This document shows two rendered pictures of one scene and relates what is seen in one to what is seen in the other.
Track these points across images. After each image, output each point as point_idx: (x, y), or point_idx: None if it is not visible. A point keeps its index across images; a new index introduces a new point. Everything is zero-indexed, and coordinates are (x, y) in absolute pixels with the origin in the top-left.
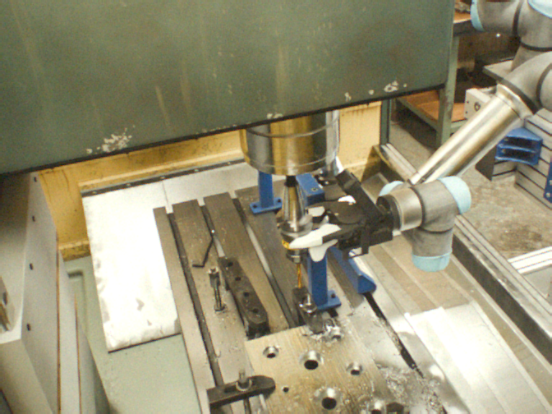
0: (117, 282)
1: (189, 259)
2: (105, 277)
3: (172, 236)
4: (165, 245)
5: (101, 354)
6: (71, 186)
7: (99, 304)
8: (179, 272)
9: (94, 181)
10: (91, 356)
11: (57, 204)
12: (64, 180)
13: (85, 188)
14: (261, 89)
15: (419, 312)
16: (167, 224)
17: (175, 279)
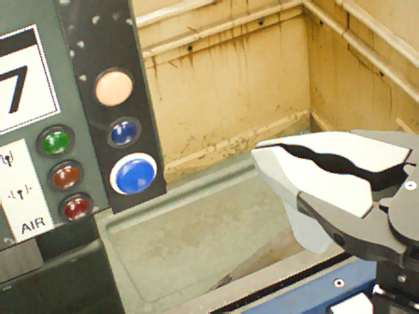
0: (287, 257)
1: (231, 313)
2: (289, 238)
3: (289, 275)
4: (265, 272)
5: (195, 294)
6: (392, 114)
7: (252, 255)
8: (201, 308)
9: (411, 133)
10: (38, 265)
11: (377, 120)
12: (388, 100)
13: (400, 130)
14: None
15: None
16: (318, 259)
17: (184, 308)
